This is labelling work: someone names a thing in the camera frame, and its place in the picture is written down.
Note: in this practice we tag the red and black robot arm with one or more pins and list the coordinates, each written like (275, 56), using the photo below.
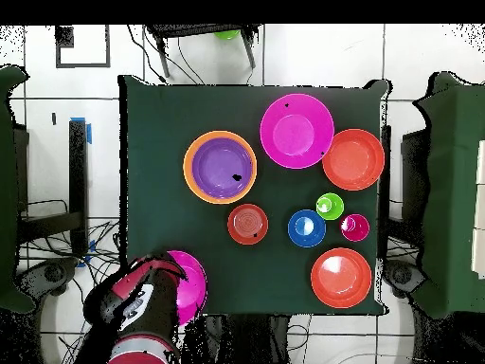
(151, 311)

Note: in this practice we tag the deep red-orange bowl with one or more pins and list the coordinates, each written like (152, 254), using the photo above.
(341, 278)

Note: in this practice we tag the pink bowl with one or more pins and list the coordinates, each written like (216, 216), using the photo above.
(193, 288)
(295, 131)

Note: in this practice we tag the white boxes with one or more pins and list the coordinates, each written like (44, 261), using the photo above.
(480, 246)

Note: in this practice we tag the blue tape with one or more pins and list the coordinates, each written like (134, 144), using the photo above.
(89, 134)

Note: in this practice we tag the green cloth side table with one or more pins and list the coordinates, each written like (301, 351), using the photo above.
(7, 151)
(454, 189)

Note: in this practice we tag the green cup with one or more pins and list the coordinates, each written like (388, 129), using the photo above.
(330, 206)

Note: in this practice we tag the black stool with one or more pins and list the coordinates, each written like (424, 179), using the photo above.
(197, 29)

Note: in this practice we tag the shallow red-orange bowl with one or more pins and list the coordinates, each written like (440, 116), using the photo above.
(354, 159)

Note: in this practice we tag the lime green bowl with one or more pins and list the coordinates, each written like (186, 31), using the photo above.
(227, 35)

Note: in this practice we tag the red cup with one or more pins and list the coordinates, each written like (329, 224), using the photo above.
(355, 227)

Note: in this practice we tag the dark green tablecloth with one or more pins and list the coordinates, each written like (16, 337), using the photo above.
(170, 110)

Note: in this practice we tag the purple bowl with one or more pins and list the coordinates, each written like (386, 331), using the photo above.
(221, 168)

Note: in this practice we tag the black table frame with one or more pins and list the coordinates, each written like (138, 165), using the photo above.
(385, 170)
(77, 170)

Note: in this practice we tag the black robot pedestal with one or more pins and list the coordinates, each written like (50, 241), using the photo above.
(242, 341)

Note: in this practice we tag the orange bowl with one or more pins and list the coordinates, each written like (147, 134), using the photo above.
(187, 167)

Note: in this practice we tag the black office chair base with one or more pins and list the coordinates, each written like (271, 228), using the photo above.
(401, 276)
(53, 273)

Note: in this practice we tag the blue bowl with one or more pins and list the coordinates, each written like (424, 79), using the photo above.
(307, 228)

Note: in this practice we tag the small red bowl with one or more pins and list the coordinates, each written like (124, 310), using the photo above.
(247, 223)

